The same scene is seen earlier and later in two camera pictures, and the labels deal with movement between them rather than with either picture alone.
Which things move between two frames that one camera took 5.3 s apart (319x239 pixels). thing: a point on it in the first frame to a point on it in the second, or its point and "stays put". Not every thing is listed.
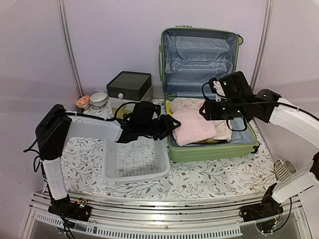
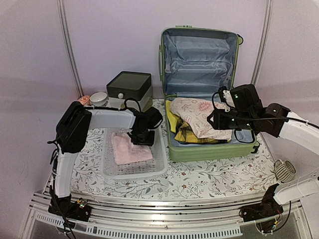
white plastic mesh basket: x=141 y=159 stays put
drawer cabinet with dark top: x=126 y=87 stays put
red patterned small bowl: x=83 y=102 stays put
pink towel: x=193 y=128 to x=126 y=152
